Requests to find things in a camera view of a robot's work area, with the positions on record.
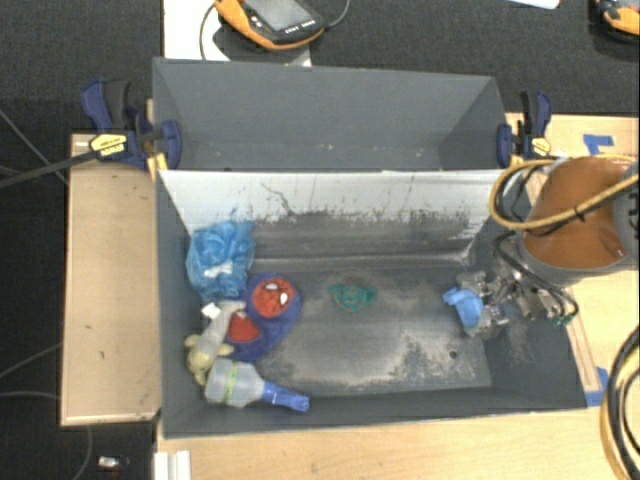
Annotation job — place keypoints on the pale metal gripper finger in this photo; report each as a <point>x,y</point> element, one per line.
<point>487,325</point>
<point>470,281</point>

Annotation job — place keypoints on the light blue plastic cup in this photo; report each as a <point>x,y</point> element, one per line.
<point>467,305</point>

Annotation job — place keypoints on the teal patterned small toy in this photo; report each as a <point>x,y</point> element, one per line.
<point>351,296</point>

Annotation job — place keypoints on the grey metal bin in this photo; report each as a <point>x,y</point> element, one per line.
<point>350,348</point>

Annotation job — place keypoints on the blue and red plush toy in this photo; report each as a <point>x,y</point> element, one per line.
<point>272,308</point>

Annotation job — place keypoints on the blue mesh bath sponge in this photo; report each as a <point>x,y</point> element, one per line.
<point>217,258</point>

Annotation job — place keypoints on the clear spray bottle blue nozzle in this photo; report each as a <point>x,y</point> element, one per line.
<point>235,383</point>

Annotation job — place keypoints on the yellow and grey plush toy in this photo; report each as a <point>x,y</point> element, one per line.
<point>210,340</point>

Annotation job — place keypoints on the pale wood board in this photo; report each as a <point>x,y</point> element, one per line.
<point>112,288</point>

